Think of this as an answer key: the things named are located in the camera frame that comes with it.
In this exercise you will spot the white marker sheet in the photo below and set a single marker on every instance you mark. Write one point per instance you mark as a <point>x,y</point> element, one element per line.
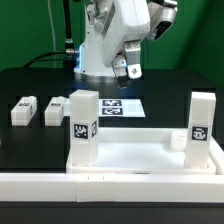
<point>121,108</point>

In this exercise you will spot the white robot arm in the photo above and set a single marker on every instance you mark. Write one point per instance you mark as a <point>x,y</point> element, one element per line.
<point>90,65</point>

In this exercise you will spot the white desk top tray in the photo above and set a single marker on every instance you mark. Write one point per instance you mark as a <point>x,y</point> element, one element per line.
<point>146,151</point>

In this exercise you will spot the white front fence bar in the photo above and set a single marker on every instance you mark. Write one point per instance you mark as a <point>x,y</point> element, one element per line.
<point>111,188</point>

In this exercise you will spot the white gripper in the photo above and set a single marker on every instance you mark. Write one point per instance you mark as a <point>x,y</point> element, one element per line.
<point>126,20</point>

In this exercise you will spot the black cable vertical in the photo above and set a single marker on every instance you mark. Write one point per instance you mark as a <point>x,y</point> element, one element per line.
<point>69,44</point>

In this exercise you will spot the black cable horizontal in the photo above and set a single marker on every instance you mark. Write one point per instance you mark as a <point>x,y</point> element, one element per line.
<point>54,56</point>

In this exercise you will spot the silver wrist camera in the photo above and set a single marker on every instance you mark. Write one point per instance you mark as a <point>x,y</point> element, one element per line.
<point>162,16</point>

